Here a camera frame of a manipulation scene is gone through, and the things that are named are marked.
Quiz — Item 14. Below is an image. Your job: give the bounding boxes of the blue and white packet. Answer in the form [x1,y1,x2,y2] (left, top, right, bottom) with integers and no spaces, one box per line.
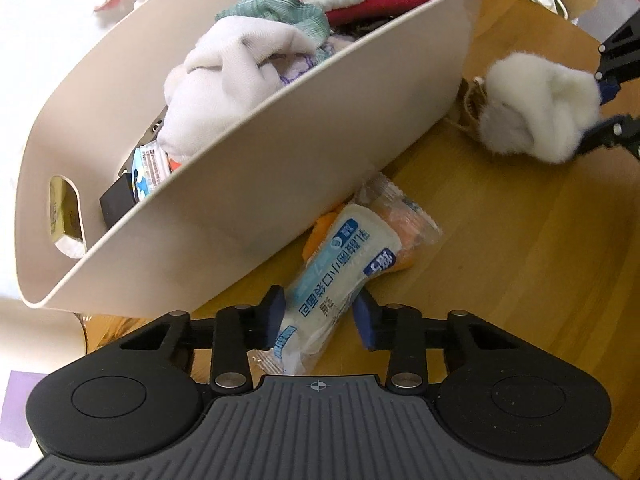
[127,142,173,203]

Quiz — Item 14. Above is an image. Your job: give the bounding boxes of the black box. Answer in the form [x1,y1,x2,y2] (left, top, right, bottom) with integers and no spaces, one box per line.
[99,147,161,228]

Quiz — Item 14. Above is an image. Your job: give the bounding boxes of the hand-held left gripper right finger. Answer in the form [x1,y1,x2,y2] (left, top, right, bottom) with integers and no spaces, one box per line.
[352,290,522,393]

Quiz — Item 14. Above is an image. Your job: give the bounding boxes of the white bread packet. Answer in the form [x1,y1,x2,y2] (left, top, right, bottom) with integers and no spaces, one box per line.
[250,202,403,376]

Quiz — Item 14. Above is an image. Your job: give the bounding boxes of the white lilac cloth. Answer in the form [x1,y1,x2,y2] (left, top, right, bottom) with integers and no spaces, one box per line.
[280,42,351,86]

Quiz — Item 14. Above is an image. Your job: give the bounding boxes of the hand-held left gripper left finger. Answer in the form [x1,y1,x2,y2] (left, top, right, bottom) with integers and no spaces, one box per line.
[119,285,288,396]

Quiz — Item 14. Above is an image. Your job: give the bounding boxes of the clear packet with orange snack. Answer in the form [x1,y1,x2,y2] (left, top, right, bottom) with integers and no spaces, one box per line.
[355,172,444,261]

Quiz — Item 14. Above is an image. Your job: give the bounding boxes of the white fluffy plush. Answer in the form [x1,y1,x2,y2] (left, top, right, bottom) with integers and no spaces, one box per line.
[475,52,603,163]

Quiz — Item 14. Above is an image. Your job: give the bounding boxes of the beige woven item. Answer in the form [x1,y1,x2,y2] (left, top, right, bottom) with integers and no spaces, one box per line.
[457,76,493,136]

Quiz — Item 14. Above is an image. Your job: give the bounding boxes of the orange soft item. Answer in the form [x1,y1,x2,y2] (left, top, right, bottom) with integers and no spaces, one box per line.
[304,212,416,272]

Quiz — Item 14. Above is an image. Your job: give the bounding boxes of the beige plastic basket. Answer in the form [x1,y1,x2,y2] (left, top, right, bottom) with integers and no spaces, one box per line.
[15,0,488,313]

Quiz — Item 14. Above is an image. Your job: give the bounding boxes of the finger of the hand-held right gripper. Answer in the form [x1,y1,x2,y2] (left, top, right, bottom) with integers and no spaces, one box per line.
[597,22,640,107]
[575,114,640,161]

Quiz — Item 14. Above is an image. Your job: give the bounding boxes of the green striped towel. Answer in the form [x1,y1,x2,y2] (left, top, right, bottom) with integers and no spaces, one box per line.
[215,0,331,43]

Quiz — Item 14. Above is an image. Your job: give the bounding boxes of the purple paper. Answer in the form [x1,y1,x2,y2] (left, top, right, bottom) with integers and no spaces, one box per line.
[0,370,51,448]

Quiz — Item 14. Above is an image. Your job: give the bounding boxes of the wooden desktop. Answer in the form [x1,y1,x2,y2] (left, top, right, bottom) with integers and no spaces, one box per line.
[75,0,640,480]

